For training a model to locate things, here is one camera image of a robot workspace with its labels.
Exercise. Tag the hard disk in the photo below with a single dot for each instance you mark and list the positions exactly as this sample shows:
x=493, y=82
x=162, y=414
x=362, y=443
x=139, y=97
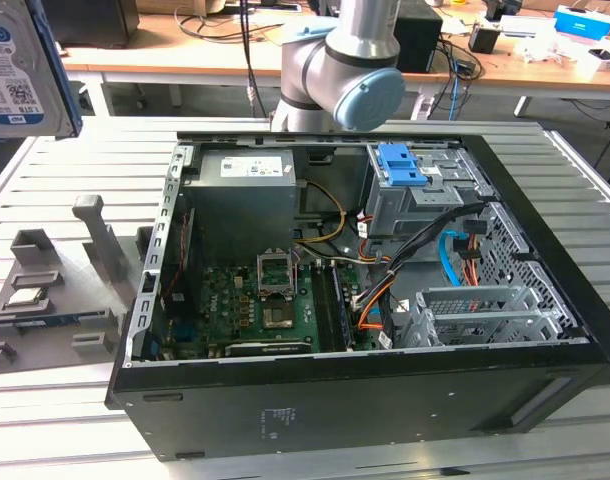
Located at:
x=15, y=75

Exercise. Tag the black box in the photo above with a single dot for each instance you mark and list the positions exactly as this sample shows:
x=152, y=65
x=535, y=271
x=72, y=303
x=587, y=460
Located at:
x=419, y=37

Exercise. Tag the silver CPU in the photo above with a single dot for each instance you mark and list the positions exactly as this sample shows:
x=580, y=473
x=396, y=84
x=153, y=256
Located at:
x=27, y=296

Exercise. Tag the wooden desk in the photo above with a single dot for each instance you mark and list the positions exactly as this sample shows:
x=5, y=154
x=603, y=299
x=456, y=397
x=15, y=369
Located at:
x=210, y=55

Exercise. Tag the perforated metal disk bay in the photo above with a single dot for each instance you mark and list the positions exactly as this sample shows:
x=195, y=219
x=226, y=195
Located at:
x=485, y=320

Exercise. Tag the black PC case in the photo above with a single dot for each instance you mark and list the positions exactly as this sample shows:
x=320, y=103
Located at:
x=335, y=400

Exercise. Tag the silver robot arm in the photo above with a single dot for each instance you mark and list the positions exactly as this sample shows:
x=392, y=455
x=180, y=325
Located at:
x=335, y=65

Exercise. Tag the grey parts rack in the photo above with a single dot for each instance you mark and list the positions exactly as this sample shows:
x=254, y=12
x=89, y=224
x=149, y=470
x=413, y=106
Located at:
x=45, y=300

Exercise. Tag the black computer tower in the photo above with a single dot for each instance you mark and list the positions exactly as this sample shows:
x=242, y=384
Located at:
x=90, y=22

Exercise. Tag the CPU socket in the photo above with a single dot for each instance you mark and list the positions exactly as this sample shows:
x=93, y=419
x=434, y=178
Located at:
x=278, y=317

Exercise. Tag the green motherboard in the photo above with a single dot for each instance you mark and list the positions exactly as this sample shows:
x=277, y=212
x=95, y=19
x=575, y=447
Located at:
x=225, y=300

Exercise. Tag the black graphics card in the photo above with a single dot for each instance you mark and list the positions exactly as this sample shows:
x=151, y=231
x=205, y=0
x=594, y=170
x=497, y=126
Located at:
x=267, y=348

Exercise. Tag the grey metal drive cage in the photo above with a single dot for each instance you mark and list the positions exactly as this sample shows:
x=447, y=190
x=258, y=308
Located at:
x=400, y=210

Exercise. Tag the grey power supply unit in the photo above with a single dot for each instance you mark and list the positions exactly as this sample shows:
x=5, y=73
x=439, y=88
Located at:
x=240, y=200

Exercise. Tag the empty blue disk carrier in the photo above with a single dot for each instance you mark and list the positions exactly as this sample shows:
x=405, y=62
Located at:
x=397, y=165

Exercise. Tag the blue and white box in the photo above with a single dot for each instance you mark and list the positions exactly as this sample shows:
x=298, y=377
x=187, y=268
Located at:
x=582, y=21

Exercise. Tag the RAM stick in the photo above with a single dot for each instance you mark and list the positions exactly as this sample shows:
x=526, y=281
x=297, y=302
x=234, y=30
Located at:
x=342, y=310

